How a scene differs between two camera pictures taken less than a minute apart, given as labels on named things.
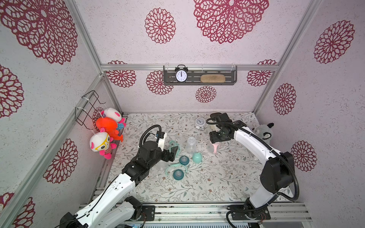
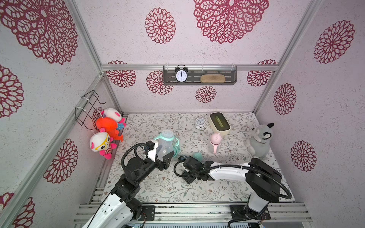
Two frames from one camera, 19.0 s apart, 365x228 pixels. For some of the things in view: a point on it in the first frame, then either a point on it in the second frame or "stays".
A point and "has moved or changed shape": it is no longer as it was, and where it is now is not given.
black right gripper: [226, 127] -> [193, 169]
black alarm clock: [181, 73] stays
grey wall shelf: [195, 72] stays
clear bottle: [191, 145] -> [165, 147]
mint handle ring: [173, 165] has moved or changed shape
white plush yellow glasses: [101, 141] stays
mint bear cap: [197, 157] stays
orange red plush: [110, 125] stays
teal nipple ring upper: [184, 160] stays
